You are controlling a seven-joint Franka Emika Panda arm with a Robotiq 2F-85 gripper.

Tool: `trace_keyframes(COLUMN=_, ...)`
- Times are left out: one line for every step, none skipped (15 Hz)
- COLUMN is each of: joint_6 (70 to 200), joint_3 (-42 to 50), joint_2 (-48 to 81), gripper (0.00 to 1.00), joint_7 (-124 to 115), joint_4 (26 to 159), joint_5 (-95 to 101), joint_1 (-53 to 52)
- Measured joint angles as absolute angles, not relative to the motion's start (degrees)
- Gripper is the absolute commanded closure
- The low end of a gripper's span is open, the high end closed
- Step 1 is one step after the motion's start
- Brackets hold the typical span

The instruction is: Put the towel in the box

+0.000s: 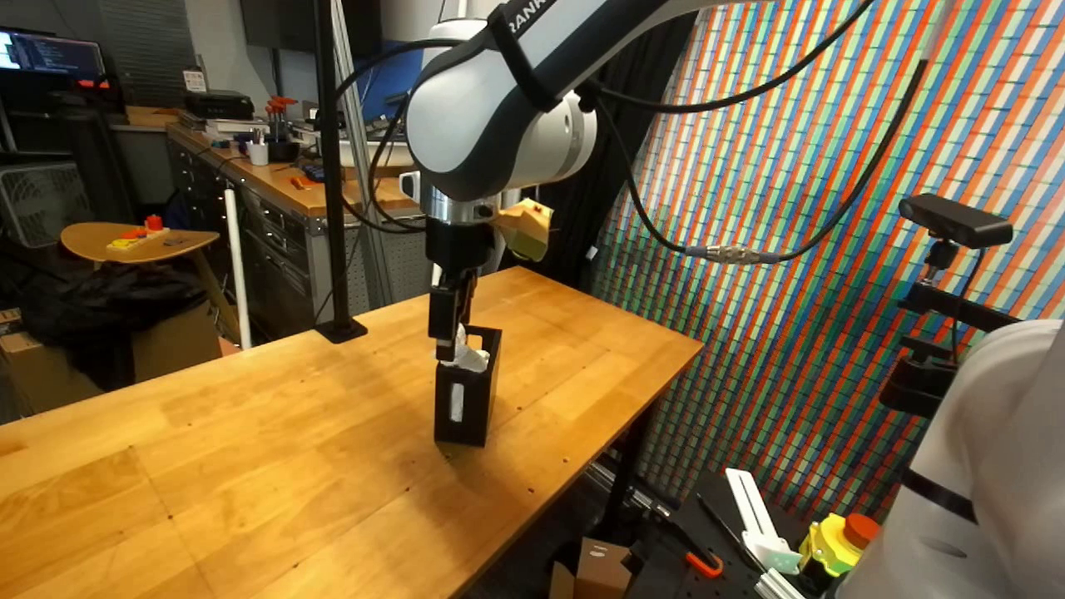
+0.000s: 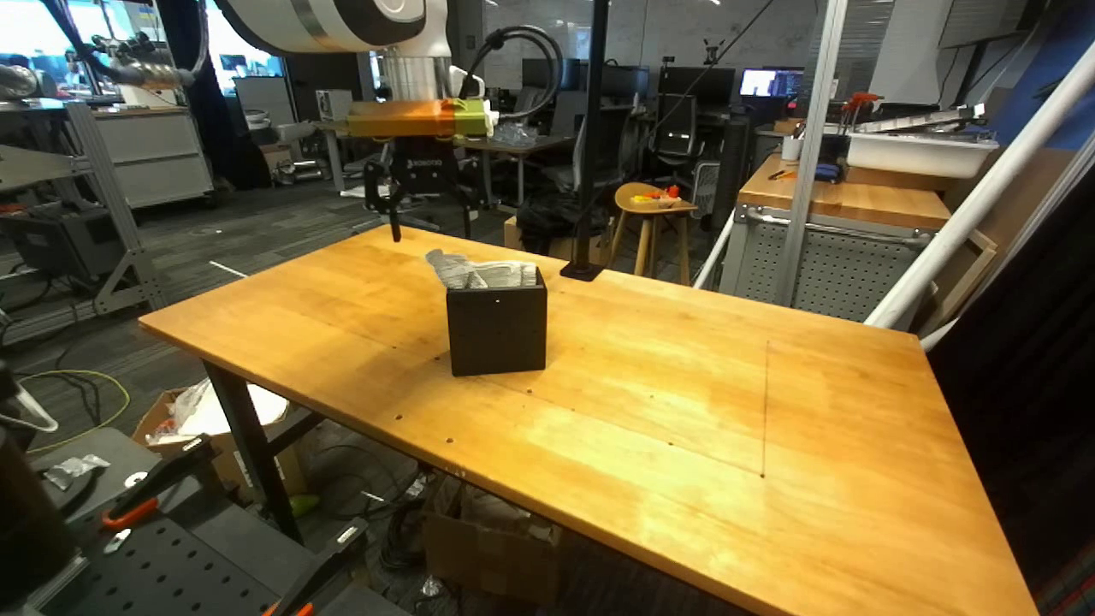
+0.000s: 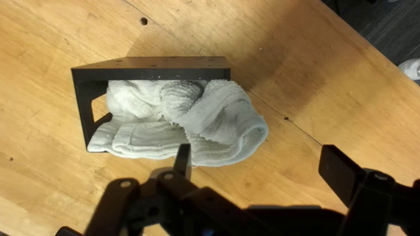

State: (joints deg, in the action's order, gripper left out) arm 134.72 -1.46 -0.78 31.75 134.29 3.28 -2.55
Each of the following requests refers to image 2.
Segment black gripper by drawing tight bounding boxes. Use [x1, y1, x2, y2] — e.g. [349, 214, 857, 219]
[365, 137, 476, 246]

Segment white terry towel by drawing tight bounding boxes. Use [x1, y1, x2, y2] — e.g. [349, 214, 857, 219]
[425, 246, 542, 295]

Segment black perforated box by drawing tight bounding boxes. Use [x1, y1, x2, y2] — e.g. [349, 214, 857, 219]
[444, 267, 551, 378]

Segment cardboard box with white bag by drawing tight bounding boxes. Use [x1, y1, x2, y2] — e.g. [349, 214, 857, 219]
[135, 376, 294, 496]

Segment small cardboard box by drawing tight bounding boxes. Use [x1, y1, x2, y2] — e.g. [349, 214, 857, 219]
[420, 500, 573, 608]

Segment black pole stand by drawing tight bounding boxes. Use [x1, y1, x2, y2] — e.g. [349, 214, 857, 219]
[563, 0, 608, 285]

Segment orange yellow toy pieces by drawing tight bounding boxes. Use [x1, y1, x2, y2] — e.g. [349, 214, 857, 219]
[628, 181, 689, 207]

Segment round wooden stool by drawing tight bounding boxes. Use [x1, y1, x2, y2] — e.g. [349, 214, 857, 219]
[608, 179, 702, 286]

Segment black office chair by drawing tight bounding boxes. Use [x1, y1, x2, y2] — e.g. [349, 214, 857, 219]
[649, 86, 708, 184]

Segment white cabinet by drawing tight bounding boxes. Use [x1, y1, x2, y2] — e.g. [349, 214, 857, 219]
[96, 107, 218, 212]

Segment thin white tube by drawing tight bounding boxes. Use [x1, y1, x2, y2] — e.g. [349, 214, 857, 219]
[692, 204, 742, 291]

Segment black table leg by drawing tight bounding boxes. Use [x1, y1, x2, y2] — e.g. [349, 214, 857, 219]
[202, 359, 307, 547]

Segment grey metal shelving rack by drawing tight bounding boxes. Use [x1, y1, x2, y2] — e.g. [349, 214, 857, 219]
[0, 99, 166, 345]

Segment computer monitor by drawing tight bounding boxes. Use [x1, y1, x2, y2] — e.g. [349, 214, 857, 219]
[735, 64, 809, 102]

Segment grey aluminium pole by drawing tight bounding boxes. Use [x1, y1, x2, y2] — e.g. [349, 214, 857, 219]
[778, 0, 857, 307]

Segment black perforated plate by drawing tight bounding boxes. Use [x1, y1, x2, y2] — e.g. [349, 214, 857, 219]
[45, 500, 416, 616]

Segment clear plastic bag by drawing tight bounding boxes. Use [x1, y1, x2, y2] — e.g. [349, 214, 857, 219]
[42, 451, 115, 496]

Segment red tool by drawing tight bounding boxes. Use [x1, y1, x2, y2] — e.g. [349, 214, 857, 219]
[835, 89, 888, 118]

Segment white storage bin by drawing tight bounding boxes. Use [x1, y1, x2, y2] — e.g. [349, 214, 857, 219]
[846, 118, 1005, 181]

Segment person's dark clothed leg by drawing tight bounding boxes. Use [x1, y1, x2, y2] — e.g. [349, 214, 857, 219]
[0, 423, 80, 612]

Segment white pole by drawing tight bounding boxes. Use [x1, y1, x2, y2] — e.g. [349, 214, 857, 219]
[862, 40, 1095, 335]
[916, 139, 1095, 352]

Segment blue board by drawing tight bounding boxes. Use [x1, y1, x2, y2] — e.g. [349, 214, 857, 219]
[989, 3, 1095, 149]

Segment yellow-green orange wrist camera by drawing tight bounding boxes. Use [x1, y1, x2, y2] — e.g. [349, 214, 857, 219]
[342, 94, 497, 142]

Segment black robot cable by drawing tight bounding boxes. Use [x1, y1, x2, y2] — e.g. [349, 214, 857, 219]
[456, 24, 570, 108]

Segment yellow floor cable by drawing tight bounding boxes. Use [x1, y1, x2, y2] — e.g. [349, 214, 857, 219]
[13, 367, 136, 459]

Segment orange-handled tool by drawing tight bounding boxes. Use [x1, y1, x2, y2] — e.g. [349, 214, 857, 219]
[100, 433, 218, 538]

